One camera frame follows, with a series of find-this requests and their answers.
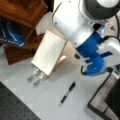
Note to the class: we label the blue and white gripper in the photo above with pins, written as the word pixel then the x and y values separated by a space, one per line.
pixel 98 54

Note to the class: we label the brown wooden shelf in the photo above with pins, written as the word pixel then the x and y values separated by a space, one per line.
pixel 27 14

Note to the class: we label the metal binder clips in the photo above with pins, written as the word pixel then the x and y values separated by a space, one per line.
pixel 37 77

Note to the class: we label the grey compartment tray box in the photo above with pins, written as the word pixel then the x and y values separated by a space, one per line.
pixel 99 103

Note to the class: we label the white spiral notebook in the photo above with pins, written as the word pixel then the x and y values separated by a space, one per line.
pixel 48 52

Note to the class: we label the black pen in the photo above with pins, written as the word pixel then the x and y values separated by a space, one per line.
pixel 67 93

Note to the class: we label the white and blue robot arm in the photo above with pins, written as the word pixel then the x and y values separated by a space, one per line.
pixel 83 23

